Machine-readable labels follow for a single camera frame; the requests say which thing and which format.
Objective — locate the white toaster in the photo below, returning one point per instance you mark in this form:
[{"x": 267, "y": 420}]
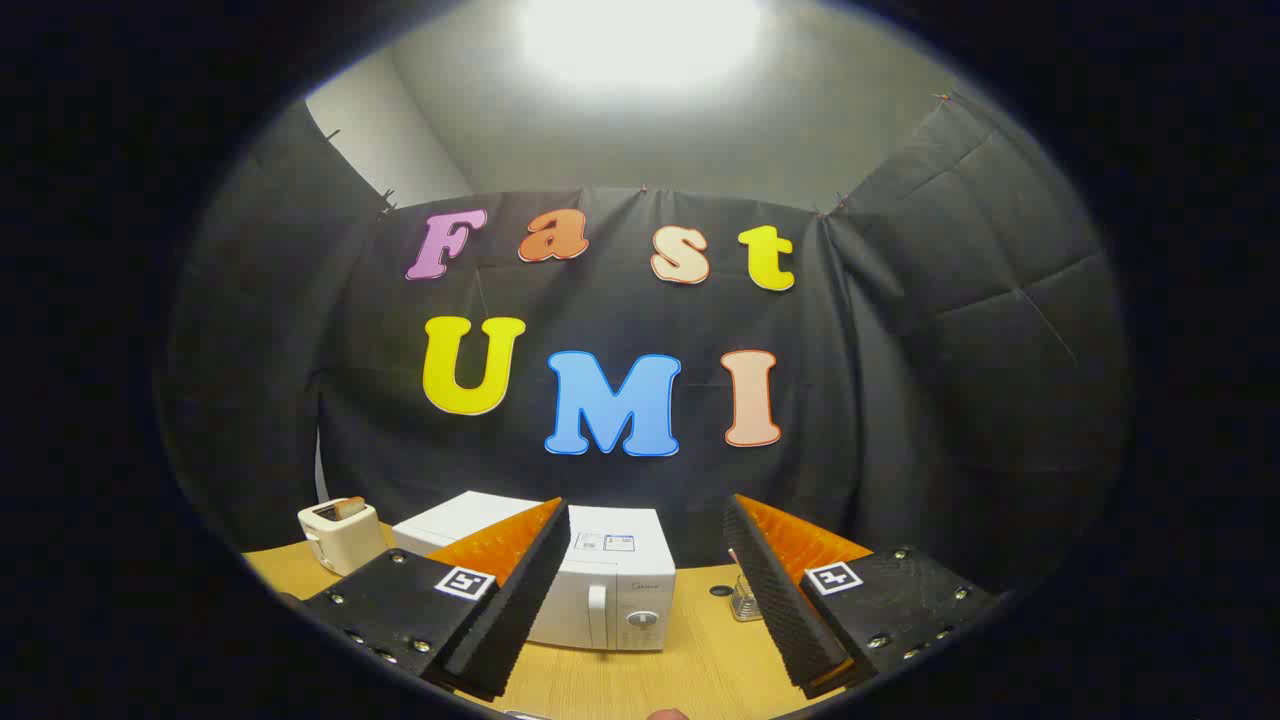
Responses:
[{"x": 340, "y": 545}]

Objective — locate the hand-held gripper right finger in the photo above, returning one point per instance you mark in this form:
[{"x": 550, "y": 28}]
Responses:
[{"x": 780, "y": 610}]

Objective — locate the brown bread slice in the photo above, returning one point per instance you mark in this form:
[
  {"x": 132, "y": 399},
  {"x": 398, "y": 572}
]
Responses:
[{"x": 350, "y": 507}]

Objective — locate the white microwave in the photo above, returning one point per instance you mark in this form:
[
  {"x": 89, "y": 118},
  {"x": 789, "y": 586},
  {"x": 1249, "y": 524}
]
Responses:
[{"x": 620, "y": 570}]

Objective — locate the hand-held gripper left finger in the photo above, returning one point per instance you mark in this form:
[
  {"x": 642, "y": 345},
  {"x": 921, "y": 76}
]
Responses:
[{"x": 520, "y": 610}]

